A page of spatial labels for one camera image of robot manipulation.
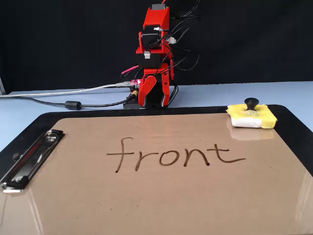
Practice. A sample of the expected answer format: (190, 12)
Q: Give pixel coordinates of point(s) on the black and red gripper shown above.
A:
(149, 61)

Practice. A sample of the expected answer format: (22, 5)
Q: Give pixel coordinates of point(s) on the yellow sponge with black knob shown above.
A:
(266, 117)

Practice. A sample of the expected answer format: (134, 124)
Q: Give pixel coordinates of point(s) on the black robot base with board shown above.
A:
(129, 105)

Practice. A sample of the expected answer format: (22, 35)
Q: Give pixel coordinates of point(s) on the red robot arm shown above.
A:
(156, 17)

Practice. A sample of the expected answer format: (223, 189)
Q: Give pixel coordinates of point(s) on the black mat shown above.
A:
(195, 110)

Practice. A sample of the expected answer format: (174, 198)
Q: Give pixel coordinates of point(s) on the brown clipboard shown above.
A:
(156, 195)

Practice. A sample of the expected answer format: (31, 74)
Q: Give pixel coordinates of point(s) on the black backdrop curtain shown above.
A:
(49, 36)

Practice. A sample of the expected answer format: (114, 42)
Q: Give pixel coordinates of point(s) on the metal clipboard clip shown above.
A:
(29, 161)

